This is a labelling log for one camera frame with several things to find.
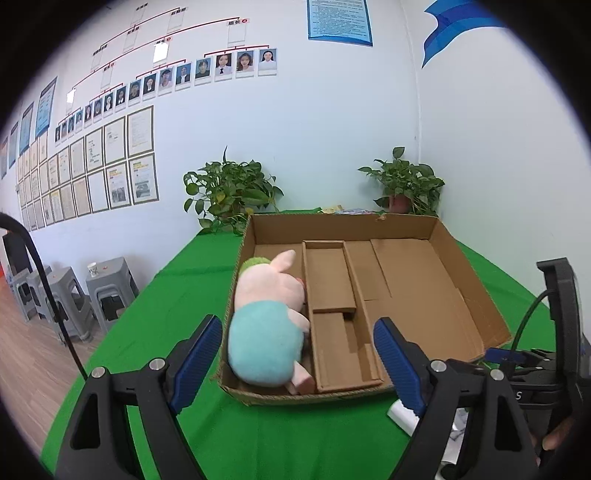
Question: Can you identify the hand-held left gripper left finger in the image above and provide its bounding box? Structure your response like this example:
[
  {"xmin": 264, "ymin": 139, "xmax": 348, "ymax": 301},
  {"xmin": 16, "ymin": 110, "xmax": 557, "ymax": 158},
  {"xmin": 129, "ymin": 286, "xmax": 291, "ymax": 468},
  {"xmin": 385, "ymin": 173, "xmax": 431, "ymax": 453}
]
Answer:
[{"xmin": 54, "ymin": 315, "xmax": 223, "ymax": 480}]

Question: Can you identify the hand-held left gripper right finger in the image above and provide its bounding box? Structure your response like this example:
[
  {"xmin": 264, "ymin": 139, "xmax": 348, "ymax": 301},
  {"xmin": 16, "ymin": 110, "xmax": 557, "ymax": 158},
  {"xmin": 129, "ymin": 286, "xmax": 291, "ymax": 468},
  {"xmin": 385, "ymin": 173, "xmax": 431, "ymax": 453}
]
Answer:
[{"xmin": 373, "ymin": 318, "xmax": 541, "ymax": 480}]

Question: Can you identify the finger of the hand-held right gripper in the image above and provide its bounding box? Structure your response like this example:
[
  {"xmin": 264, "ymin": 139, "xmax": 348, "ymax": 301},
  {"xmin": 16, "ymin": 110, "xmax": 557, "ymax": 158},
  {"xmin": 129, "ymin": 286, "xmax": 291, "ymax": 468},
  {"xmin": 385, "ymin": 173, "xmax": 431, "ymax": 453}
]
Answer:
[{"xmin": 485, "ymin": 347, "xmax": 561, "ymax": 381}]

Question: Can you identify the brown cardboard box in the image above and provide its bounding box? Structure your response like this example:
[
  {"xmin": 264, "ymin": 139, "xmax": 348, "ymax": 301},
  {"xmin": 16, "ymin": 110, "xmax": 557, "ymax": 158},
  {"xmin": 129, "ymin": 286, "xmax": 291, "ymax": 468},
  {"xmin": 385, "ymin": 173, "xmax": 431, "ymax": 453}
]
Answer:
[{"xmin": 217, "ymin": 213, "xmax": 512, "ymax": 407}]

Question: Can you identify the person's right hand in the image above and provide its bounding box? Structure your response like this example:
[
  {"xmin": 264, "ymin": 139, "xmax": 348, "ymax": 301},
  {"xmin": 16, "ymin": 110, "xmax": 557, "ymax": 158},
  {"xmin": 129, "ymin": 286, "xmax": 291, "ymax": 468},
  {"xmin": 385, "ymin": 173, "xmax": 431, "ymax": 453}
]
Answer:
[{"xmin": 531, "ymin": 415, "xmax": 578, "ymax": 462}]

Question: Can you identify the pink pig plush toy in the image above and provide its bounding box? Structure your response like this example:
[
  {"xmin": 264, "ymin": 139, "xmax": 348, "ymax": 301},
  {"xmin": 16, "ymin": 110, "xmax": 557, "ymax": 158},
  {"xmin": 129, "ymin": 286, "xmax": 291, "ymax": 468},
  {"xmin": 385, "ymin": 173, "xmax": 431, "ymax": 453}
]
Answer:
[{"xmin": 228, "ymin": 250, "xmax": 315, "ymax": 395}]

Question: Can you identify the grey plastic stool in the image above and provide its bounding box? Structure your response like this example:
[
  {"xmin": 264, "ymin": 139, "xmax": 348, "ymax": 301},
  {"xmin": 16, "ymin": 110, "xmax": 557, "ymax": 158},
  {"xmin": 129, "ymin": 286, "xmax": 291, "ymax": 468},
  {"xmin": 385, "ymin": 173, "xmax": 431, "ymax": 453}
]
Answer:
[
  {"xmin": 85, "ymin": 257, "xmax": 140, "ymax": 335},
  {"xmin": 9, "ymin": 265, "xmax": 51, "ymax": 321},
  {"xmin": 37, "ymin": 266, "xmax": 95, "ymax": 342}
]

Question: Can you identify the cardboard divider insert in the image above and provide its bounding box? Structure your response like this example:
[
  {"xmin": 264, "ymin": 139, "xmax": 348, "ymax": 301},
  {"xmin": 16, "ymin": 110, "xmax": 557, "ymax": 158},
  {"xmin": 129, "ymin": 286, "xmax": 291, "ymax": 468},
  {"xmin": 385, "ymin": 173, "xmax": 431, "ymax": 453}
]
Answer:
[{"xmin": 302, "ymin": 240, "xmax": 386, "ymax": 394}]

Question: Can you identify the green potted plant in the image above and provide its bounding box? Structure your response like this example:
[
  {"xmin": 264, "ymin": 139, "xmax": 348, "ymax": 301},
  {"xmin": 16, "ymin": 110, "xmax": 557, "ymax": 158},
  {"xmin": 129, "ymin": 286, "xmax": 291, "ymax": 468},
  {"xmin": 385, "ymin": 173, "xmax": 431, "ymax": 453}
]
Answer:
[
  {"xmin": 183, "ymin": 147, "xmax": 284, "ymax": 236},
  {"xmin": 358, "ymin": 147, "xmax": 445, "ymax": 217}
]

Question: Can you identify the group of framed certificates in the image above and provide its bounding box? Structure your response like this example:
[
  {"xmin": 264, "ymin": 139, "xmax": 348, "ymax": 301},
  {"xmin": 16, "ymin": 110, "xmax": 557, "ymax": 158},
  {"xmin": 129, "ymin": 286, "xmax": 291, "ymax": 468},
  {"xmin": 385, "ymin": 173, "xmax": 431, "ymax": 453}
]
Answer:
[{"xmin": 16, "ymin": 105, "xmax": 160, "ymax": 232}]

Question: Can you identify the black cabinet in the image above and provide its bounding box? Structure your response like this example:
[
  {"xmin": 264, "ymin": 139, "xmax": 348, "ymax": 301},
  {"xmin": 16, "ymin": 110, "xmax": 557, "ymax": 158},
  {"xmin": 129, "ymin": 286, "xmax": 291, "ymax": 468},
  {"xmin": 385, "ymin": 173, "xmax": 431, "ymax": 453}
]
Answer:
[{"xmin": 0, "ymin": 233, "xmax": 29, "ymax": 278}]

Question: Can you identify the row of portrait photos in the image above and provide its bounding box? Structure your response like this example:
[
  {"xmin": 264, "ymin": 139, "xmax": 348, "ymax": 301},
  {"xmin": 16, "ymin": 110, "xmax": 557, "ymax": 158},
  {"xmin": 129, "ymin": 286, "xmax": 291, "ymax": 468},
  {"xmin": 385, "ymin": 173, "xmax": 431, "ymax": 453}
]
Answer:
[{"xmin": 54, "ymin": 47, "xmax": 279, "ymax": 144}]

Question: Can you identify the black cable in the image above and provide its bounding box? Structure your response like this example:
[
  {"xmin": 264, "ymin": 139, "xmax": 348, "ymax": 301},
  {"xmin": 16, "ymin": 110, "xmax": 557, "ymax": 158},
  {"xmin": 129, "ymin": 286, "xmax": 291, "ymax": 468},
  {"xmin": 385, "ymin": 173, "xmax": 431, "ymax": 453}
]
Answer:
[
  {"xmin": 512, "ymin": 290, "xmax": 552, "ymax": 352},
  {"xmin": 0, "ymin": 213, "xmax": 88, "ymax": 380}
]

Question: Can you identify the blue wall decal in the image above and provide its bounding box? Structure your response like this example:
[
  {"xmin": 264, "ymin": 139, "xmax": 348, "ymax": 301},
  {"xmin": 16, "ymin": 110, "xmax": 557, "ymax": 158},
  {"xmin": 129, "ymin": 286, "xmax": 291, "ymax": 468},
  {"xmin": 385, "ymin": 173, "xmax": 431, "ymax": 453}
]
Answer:
[{"xmin": 421, "ymin": 0, "xmax": 509, "ymax": 69}]

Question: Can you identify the blue wall poster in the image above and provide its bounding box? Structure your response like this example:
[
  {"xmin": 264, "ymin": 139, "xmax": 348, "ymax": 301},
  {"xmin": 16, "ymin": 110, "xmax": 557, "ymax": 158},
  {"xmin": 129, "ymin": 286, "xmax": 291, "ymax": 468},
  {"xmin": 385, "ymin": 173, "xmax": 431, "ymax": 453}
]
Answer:
[{"xmin": 306, "ymin": 0, "xmax": 374, "ymax": 47}]

